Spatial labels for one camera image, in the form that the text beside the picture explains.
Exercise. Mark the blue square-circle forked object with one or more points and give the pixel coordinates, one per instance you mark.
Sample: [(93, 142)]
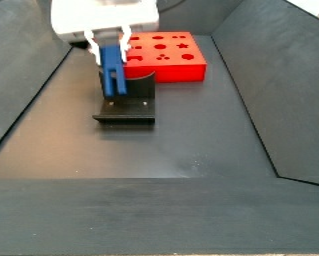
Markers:
[(113, 81)]

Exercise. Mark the red shape-sorter fixture block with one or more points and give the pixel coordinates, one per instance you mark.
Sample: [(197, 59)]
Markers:
[(167, 53)]

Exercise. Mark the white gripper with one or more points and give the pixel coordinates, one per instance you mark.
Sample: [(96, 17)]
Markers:
[(76, 19)]

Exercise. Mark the black curved regrasp stand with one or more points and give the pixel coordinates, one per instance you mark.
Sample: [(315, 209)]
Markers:
[(133, 107)]

